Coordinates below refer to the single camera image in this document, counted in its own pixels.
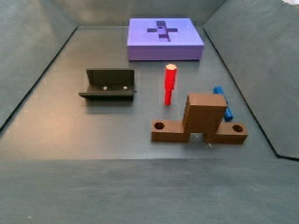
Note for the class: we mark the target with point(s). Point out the black angle fixture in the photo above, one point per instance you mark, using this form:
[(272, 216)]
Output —
[(110, 84)]

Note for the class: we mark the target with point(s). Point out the purple board with cross slot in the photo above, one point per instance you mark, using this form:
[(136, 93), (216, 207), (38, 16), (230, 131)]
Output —
[(164, 39)]

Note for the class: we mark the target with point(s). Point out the brown T-shaped block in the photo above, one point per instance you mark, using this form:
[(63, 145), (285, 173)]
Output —
[(202, 118)]

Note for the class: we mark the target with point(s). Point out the red peg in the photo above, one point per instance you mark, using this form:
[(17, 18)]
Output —
[(170, 76)]

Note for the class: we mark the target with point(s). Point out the blue peg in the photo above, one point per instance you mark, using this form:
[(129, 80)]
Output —
[(229, 116)]

